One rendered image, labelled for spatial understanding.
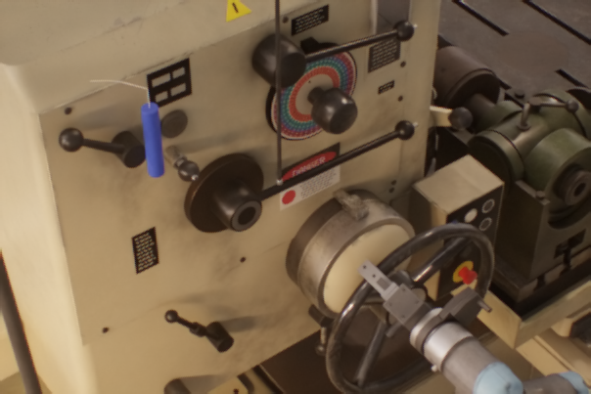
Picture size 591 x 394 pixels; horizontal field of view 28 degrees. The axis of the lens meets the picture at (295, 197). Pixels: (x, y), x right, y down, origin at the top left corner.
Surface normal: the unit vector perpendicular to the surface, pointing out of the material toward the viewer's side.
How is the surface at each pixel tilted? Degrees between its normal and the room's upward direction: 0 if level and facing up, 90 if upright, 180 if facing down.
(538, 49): 0
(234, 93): 90
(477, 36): 0
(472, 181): 0
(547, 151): 28
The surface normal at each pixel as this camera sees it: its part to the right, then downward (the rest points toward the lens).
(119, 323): 0.58, 0.55
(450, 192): 0.00, -0.73
